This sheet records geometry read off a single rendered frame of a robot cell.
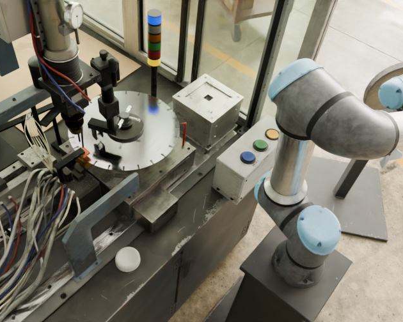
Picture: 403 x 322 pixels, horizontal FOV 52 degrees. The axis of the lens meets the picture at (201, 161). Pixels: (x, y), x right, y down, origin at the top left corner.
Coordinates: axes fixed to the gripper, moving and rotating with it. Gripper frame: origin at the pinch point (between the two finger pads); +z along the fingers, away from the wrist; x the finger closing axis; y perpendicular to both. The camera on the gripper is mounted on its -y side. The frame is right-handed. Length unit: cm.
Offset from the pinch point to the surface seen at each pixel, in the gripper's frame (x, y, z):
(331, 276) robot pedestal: -36.9, -15.3, 16.3
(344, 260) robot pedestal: -31.3, -10.2, 16.3
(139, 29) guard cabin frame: 58, -82, 2
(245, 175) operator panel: -12.9, -42.2, 1.3
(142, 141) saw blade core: -7, -74, -4
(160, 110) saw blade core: 7, -70, -4
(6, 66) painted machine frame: -13, -103, -33
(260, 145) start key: -1.5, -37.1, 0.3
